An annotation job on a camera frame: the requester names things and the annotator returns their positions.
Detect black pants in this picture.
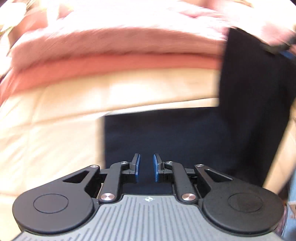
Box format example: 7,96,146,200
104,29,295,194

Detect salmon pink bed sheet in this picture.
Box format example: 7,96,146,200
1,54,222,102

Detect pink fluffy blanket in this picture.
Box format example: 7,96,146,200
10,1,295,72

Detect cream leather bed frame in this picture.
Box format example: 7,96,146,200
0,67,296,241

